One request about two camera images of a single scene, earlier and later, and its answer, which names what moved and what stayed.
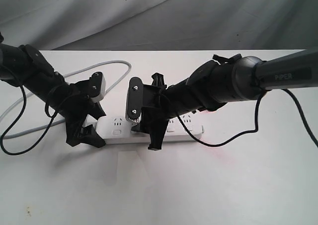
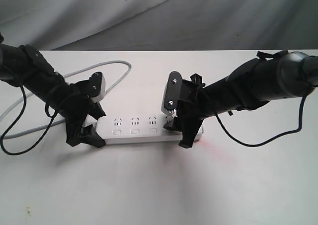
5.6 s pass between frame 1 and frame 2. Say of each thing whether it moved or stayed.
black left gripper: stayed
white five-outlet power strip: stayed
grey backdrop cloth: stayed
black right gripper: moved
